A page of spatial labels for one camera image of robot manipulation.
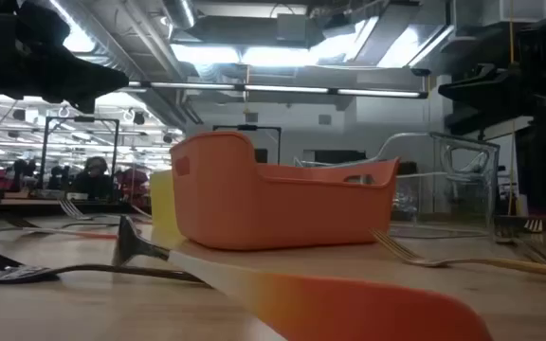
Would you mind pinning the person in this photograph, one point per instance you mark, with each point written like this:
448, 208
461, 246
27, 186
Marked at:
94, 177
56, 179

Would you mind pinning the silver air duct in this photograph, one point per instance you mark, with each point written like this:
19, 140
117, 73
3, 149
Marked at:
180, 12

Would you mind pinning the black wall screen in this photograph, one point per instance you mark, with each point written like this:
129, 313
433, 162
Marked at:
339, 157

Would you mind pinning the red background object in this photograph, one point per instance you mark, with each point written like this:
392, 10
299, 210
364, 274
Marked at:
133, 187

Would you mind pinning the black robot station frame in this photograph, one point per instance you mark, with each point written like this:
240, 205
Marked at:
247, 127
44, 151

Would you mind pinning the orange plastic bin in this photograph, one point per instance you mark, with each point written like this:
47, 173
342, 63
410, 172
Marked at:
278, 213

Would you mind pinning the grey wall vent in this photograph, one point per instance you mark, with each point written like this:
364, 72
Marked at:
251, 117
324, 119

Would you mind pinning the yellow plastic bin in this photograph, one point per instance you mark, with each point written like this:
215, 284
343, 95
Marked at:
164, 203

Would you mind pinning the long ceiling tube light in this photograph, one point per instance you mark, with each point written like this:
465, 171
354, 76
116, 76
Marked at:
282, 88

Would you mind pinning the clear plastic bin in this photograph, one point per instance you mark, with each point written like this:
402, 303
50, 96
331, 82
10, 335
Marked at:
467, 189

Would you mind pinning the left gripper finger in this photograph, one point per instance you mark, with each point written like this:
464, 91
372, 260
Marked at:
95, 85
81, 59

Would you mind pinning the black fork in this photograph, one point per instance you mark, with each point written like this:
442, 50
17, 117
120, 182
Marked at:
17, 274
19, 221

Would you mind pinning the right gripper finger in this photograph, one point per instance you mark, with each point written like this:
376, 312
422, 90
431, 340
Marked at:
484, 74
472, 90

